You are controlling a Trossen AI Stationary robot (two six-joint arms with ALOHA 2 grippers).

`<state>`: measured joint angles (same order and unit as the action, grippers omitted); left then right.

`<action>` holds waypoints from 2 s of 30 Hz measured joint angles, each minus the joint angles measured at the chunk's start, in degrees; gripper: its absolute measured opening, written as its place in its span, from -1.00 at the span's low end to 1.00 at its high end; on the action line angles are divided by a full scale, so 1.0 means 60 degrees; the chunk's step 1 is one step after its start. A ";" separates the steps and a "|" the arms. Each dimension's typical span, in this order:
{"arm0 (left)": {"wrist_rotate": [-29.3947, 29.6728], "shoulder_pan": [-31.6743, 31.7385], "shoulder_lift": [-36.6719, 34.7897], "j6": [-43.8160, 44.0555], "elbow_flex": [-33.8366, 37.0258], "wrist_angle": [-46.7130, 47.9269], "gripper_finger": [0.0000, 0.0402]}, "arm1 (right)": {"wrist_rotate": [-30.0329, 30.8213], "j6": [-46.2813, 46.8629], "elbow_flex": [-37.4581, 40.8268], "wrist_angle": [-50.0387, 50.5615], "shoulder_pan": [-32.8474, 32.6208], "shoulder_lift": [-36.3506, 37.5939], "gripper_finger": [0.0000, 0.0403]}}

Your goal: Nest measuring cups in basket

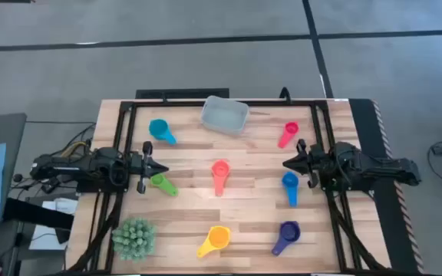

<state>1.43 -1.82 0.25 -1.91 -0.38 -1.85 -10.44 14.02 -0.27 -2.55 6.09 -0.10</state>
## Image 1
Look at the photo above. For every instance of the white papers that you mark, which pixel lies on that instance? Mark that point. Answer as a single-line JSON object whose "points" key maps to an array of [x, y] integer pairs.
{"points": [[42, 237]]}

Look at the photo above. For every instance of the yellow measuring cup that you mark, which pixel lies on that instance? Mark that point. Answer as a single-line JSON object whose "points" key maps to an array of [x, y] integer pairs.
{"points": [[218, 237]]}

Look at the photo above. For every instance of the black floor vent grille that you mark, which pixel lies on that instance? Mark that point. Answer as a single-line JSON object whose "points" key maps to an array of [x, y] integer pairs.
{"points": [[182, 93]]}

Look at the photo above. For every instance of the green artificial plant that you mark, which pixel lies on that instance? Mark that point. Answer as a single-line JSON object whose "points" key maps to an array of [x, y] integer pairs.
{"points": [[134, 239]]}

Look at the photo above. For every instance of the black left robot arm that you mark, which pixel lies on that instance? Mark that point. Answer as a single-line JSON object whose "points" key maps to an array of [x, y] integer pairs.
{"points": [[75, 166]]}

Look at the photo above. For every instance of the purple measuring cup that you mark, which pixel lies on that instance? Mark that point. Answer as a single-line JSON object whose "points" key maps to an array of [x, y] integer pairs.
{"points": [[289, 232]]}

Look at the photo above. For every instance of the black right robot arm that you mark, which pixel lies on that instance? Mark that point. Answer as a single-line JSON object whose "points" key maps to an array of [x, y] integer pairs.
{"points": [[378, 168]]}

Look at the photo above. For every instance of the grey plastic basket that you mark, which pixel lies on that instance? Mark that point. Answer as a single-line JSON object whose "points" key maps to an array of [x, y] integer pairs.
{"points": [[225, 115]]}

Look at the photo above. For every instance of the green measuring cup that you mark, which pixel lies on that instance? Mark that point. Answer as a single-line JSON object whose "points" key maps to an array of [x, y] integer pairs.
{"points": [[165, 184]]}

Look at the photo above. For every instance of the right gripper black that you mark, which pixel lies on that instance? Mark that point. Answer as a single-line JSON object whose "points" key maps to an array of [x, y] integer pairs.
{"points": [[313, 165]]}

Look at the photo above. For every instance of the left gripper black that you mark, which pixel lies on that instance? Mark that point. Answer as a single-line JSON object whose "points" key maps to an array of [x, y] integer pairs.
{"points": [[136, 166]]}

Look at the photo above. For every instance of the teal measuring cup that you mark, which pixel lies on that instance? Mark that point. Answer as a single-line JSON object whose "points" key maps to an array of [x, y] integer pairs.
{"points": [[159, 128]]}

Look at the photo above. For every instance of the pink measuring cup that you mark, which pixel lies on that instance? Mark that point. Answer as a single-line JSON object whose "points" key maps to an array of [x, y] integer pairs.
{"points": [[291, 128]]}

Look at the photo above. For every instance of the grey side table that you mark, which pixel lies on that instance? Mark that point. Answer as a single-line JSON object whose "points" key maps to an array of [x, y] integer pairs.
{"points": [[14, 130]]}

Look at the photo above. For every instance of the coral measuring cup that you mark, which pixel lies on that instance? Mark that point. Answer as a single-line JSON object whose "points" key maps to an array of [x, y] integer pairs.
{"points": [[220, 168]]}

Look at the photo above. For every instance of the blue measuring cup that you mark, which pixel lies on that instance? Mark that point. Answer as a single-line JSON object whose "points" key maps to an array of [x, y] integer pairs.
{"points": [[290, 180]]}

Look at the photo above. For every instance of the black bar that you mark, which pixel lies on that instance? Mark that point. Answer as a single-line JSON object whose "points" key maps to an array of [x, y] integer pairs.
{"points": [[37, 214]]}

